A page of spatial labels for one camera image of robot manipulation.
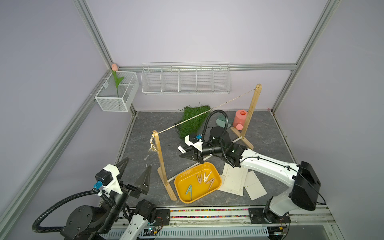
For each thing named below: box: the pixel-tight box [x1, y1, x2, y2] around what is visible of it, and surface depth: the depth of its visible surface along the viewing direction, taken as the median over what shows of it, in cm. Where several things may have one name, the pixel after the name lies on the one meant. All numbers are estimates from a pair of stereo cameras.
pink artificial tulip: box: [111, 63, 125, 98], surface depth 91 cm
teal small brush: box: [216, 115, 233, 129], surface depth 117 cm
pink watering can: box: [233, 109, 248, 131], surface depth 105 cm
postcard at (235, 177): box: [222, 162, 248, 193], surface depth 88 cm
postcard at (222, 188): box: [217, 174, 244, 197], surface depth 83 cm
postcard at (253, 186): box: [243, 170, 268, 201], surface depth 85 cm
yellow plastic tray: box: [174, 162, 222, 204], surface depth 86 cm
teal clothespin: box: [185, 184, 193, 201], surface depth 82 cm
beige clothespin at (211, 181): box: [206, 178, 215, 191], surface depth 86 cm
